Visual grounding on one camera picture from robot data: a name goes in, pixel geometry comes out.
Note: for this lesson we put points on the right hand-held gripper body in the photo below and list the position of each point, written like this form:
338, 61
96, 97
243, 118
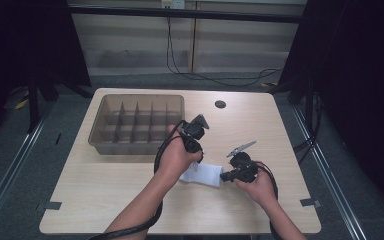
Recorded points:
246, 170

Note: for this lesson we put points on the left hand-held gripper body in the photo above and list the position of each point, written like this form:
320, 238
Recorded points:
193, 133

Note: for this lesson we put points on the brown divided storage box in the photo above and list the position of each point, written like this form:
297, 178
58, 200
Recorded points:
133, 126

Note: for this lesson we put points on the person's right hand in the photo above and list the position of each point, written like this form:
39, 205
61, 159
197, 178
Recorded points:
261, 188

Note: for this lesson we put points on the person's left hand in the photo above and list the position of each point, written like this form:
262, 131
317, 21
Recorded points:
175, 160

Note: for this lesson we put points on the dark round table hole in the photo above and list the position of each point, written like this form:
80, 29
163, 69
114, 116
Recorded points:
220, 104

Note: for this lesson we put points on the grey tape piece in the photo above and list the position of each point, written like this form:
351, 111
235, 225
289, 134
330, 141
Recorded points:
53, 205
310, 202

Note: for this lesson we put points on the black metal stand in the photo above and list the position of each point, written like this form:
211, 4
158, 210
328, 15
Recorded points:
33, 106
310, 123

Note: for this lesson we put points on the black horizontal bar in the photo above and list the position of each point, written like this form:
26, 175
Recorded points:
180, 14

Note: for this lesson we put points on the black curtain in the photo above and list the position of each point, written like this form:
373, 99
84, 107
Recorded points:
20, 43
356, 83

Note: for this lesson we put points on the yellow floor tape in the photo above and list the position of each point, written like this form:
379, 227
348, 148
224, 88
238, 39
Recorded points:
21, 104

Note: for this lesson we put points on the metal floor rail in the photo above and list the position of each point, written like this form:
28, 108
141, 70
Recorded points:
330, 180
10, 173

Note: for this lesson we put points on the white wall socket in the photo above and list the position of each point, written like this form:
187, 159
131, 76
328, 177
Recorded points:
173, 3

